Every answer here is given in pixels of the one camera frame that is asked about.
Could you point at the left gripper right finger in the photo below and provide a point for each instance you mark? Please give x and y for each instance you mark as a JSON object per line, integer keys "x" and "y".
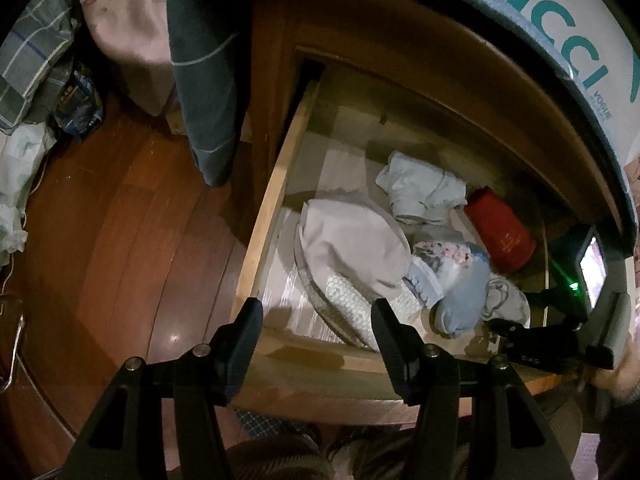
{"x": 401, "y": 348}

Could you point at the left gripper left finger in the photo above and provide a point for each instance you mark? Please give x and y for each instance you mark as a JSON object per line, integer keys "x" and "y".
{"x": 234, "y": 347}

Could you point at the white socks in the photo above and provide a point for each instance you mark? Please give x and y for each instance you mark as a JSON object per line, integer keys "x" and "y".
{"x": 504, "y": 301}

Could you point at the light blue floral sock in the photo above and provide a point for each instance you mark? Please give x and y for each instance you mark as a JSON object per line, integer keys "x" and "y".
{"x": 449, "y": 275}

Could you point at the grey beige bra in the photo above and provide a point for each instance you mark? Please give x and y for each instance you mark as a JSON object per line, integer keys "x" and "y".
{"x": 349, "y": 252}

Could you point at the wooden drawer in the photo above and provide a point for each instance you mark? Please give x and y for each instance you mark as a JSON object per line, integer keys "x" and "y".
{"x": 342, "y": 133}

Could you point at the checked slipper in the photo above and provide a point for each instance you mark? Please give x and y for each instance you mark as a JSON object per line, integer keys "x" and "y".
{"x": 258, "y": 426}

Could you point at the red cylindrical container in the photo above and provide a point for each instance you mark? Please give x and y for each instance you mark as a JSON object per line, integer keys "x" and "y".
{"x": 508, "y": 242}

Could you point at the light grey folded garment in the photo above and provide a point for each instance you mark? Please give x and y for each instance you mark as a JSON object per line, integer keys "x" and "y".
{"x": 418, "y": 191}

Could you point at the dark blue snack bag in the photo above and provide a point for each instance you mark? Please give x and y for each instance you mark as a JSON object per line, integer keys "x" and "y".
{"x": 79, "y": 111}

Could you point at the white crumpled plastic sheet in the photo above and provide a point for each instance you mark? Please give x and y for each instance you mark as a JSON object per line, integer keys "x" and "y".
{"x": 21, "y": 156}

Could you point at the white XINCCI shoe box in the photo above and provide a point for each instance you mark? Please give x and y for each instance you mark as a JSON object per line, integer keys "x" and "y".
{"x": 595, "y": 52}

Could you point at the brown wooden nightstand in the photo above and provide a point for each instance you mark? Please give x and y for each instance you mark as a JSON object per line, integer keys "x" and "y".
{"x": 461, "y": 59}

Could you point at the grey plaid fabric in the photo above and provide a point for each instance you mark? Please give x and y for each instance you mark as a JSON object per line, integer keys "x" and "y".
{"x": 36, "y": 41}

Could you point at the blue checked cloth cover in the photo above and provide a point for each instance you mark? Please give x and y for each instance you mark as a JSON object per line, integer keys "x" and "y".
{"x": 209, "y": 58}

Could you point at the leaf pattern curtain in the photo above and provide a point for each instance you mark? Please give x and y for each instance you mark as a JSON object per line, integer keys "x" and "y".
{"x": 134, "y": 34}

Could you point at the brown bag with metal frame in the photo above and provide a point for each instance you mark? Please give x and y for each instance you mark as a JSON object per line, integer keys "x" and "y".
{"x": 13, "y": 324}

